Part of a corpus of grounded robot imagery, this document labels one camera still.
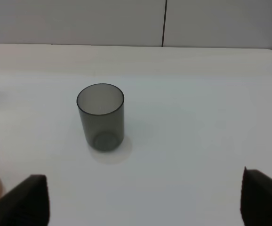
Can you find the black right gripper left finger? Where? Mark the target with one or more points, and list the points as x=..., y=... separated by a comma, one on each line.
x=27, y=204

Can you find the grey translucent plastic cup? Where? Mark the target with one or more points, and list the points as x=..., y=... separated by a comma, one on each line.
x=101, y=109

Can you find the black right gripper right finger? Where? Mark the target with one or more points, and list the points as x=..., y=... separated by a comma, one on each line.
x=256, y=198

